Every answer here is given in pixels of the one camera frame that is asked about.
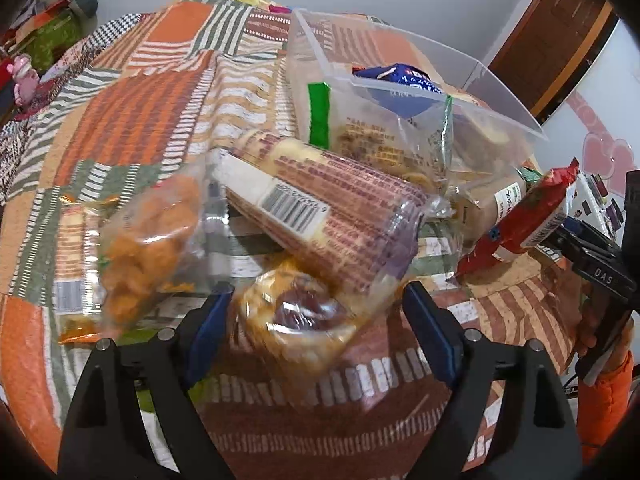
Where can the brown wooden door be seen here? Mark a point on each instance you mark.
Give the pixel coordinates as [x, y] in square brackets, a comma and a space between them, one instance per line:
[550, 48]

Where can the blue cookie packet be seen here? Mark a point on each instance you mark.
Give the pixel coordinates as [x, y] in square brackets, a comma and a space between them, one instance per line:
[403, 104]

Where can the orange sleeved right forearm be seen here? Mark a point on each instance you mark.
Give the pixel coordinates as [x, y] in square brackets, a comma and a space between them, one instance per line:
[602, 406]

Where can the long clear cookie sleeve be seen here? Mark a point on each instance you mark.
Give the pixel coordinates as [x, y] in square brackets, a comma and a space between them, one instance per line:
[351, 226]

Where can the right hand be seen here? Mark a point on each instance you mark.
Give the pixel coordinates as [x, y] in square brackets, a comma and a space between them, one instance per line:
[593, 308]

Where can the green patterned bag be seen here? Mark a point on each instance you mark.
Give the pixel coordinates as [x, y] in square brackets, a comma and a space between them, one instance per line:
[48, 43]

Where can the pink plush toy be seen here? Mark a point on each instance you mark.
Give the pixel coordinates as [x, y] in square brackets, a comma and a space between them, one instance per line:
[26, 80]

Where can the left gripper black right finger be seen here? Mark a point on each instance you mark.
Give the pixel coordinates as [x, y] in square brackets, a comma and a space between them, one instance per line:
[535, 435]

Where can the yellow biscuit jelly cup pack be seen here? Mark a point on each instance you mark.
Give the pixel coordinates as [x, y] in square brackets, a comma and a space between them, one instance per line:
[295, 323]

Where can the clear plastic storage bin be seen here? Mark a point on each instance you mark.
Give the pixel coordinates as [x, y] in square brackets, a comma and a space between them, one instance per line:
[492, 128]

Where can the green-edged clear snack bag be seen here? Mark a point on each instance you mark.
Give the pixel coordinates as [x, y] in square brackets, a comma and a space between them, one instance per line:
[399, 133]

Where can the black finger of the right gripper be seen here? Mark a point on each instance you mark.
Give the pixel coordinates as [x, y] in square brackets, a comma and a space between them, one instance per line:
[589, 234]
[572, 250]

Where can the pink heart wall decal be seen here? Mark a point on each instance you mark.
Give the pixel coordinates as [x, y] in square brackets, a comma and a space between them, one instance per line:
[603, 154]

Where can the orange fried snack bag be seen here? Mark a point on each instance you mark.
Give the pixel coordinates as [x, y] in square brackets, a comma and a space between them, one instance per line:
[154, 247]

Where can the patchwork striped blanket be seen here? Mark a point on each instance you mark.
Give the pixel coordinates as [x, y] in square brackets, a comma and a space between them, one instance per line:
[167, 85]

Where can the clear tan-label biscuit pack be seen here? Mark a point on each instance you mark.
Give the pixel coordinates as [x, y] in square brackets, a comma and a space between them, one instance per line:
[481, 203]

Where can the red snack packet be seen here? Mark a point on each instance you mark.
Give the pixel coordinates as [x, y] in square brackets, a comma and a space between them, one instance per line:
[544, 207]

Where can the white mini fridge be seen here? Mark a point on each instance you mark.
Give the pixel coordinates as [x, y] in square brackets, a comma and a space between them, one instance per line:
[585, 198]

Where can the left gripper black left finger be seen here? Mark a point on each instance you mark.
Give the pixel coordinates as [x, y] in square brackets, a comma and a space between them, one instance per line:
[131, 416]

